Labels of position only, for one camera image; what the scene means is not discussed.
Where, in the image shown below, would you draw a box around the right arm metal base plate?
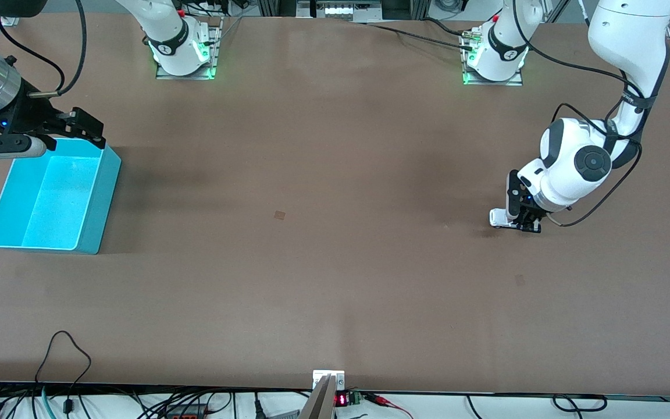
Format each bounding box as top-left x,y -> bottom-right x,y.
156,16 -> 223,80

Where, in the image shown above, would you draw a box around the white jeep toy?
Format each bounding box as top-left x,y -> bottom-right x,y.
490,208 -> 517,229

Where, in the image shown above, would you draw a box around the teal cable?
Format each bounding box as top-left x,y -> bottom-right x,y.
41,385 -> 58,419

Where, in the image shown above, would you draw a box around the thin black looped cable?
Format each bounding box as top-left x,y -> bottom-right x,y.
34,331 -> 92,415

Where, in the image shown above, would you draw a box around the black coiled cable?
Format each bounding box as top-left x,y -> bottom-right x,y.
551,394 -> 608,413

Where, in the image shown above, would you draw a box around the red clip leads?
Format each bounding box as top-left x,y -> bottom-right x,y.
364,393 -> 414,419

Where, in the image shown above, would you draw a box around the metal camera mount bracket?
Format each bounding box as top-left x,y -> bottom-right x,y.
312,370 -> 345,419

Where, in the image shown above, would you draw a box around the teal plastic bin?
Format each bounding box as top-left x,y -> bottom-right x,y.
0,137 -> 122,255

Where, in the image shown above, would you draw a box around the short black table cable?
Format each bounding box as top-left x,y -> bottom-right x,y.
422,17 -> 472,37

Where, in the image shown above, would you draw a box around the long black table cable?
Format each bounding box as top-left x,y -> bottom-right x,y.
364,22 -> 475,52

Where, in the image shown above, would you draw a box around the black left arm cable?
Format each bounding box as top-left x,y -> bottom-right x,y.
512,0 -> 645,228

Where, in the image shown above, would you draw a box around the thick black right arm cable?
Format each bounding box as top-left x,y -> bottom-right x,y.
59,0 -> 88,97

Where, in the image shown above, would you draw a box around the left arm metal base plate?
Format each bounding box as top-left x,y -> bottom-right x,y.
462,32 -> 524,87

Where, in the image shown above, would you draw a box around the aluminium frame rack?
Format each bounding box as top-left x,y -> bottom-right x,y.
256,0 -> 429,21

